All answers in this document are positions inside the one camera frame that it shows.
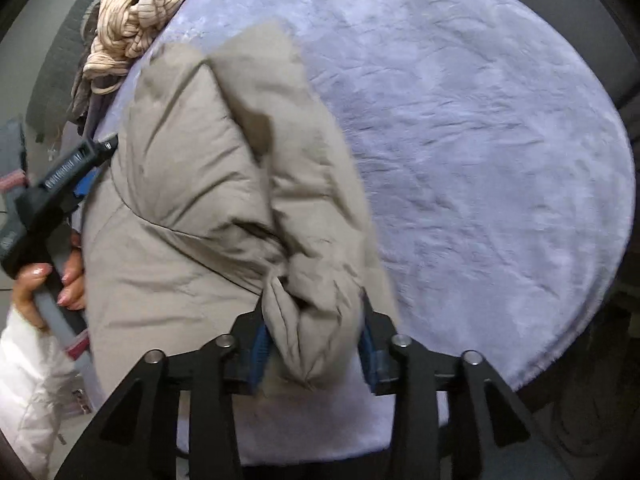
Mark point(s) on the beige striped garment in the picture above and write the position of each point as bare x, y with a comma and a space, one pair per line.
87, 105

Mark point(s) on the person's left forearm white sleeve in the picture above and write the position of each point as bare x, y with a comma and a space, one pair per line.
35, 385

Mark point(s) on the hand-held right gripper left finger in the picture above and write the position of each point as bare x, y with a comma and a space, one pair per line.
257, 355

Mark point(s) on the beige puffer jacket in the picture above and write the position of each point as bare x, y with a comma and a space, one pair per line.
200, 200

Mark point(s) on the person's left hand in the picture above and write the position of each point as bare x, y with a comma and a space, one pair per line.
72, 285

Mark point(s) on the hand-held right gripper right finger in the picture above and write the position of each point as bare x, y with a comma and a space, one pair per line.
372, 360

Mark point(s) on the cream striped sweater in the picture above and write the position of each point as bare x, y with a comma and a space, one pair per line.
135, 15

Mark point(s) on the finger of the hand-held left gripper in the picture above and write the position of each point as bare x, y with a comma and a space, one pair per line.
86, 182

